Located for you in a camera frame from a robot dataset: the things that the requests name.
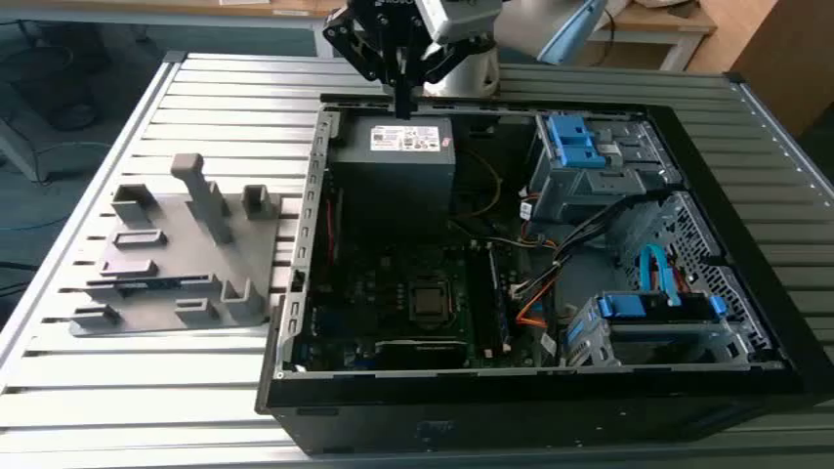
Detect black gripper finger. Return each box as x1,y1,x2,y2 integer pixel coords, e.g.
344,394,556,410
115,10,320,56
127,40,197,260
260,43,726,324
407,37,494,121
321,10,409,121

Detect green RAM stick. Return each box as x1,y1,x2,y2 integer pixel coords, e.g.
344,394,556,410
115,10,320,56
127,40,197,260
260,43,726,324
113,276,197,293

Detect large blue disk carrier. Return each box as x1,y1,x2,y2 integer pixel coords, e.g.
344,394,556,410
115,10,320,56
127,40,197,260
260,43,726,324
547,114,595,149

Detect grey power supply unit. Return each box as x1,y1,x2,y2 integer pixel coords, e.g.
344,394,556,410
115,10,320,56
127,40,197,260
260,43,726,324
327,115,457,224

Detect long wooden desk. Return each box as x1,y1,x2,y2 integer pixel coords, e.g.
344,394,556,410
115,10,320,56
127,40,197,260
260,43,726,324
0,0,348,31

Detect small blue disk carrier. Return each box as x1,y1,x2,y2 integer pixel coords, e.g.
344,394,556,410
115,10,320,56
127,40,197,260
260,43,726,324
562,144,607,171

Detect grey metal disk bay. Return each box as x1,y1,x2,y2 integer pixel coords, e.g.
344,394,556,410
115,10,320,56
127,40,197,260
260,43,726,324
526,111,687,225

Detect grey parts rack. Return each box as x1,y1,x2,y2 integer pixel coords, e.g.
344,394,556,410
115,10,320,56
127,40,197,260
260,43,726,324
68,152,287,338

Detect dark green motherboard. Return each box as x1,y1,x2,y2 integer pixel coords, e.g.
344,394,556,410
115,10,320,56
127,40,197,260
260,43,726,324
304,234,543,371

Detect silver CPU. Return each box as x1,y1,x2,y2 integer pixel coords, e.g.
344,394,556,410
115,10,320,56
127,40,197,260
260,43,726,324
411,286,451,317

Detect CPU socket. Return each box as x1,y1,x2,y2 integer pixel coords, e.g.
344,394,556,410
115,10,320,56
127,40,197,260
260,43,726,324
403,276,459,327

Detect brown wooden cabinet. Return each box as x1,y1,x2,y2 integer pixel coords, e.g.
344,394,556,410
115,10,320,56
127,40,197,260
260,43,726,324
687,0,834,141

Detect hard disk in blue carrier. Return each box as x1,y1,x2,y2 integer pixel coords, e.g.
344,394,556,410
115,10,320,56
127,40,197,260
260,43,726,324
595,290,730,327

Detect black graphics card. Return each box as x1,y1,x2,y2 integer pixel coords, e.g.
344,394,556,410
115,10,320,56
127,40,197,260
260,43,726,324
373,339,471,371

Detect grey lower disk cage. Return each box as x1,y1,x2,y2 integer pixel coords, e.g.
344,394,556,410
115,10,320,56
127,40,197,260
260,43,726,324
562,292,774,368

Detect black open PC case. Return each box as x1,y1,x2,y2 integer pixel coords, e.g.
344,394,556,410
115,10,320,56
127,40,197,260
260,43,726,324
252,92,832,458

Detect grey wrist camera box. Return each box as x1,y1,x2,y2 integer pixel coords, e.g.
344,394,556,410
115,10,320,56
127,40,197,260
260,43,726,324
416,0,504,46

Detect thin black desk cable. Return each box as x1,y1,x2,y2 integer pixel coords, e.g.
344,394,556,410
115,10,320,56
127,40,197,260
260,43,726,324
599,5,619,56

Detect thin yellow wire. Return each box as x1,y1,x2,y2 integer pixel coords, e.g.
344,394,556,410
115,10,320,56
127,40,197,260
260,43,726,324
453,146,504,220

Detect wooden desk white frame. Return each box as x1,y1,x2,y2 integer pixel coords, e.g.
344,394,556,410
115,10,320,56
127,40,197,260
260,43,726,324
572,0,718,73

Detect black wire bundle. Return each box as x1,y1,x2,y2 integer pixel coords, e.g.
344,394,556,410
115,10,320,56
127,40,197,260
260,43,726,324
512,193,660,295

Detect orange wire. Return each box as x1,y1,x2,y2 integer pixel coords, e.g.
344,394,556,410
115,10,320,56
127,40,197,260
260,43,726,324
516,287,556,328

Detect blue flat wire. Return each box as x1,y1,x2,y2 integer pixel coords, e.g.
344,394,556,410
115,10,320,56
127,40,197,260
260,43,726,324
639,243,684,308

